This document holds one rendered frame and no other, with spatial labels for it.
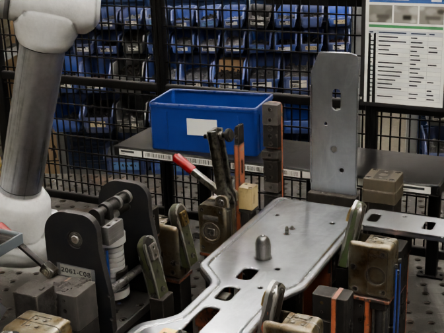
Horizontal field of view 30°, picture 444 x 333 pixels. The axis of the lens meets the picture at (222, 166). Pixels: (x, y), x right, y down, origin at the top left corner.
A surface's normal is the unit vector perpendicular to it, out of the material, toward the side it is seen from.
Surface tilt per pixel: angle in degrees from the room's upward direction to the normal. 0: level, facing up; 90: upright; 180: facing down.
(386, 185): 89
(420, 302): 0
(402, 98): 90
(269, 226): 0
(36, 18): 106
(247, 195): 90
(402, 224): 0
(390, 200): 89
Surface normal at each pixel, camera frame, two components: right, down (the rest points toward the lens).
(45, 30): 0.10, 0.55
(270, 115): -0.44, 0.30
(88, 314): 0.90, 0.11
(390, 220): -0.04, -0.94
